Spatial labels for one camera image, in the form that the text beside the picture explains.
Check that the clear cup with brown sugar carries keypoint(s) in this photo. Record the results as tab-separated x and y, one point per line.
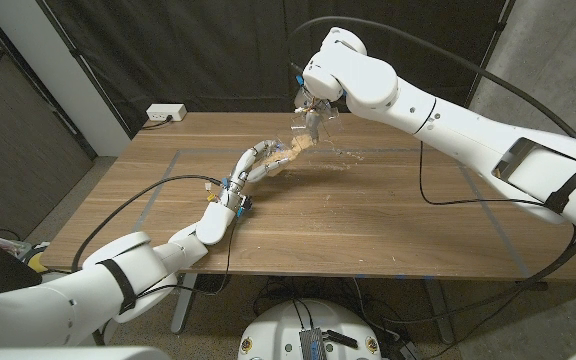
330	125

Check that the dark brown door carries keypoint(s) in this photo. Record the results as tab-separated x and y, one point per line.
13	150

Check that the clear plastic cup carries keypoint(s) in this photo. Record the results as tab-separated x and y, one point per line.
288	157

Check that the black fabric backdrop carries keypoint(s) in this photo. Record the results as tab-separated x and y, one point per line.
193	55

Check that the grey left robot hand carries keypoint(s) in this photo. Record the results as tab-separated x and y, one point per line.
240	167

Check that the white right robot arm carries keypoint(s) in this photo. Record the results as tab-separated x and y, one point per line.
468	135

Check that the white power strip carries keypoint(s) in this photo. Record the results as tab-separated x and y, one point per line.
165	111

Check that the grey ribbed electronics box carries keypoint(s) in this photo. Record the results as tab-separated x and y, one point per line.
313	345

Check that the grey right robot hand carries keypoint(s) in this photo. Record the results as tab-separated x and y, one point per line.
313	122

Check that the black flat module on base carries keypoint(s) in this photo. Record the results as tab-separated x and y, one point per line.
342	339

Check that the yellow floor object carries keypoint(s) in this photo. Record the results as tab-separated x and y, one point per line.
39	262

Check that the grey table leg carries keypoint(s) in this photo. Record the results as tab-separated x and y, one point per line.
440	315
184	310

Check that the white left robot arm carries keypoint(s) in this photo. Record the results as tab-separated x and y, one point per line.
78	295

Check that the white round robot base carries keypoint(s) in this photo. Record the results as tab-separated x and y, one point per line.
278	330

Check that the colourful crumpled cloth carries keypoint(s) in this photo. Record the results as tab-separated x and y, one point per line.
13	245

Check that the black backdrop stand pole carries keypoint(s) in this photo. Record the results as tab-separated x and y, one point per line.
488	55
93	75

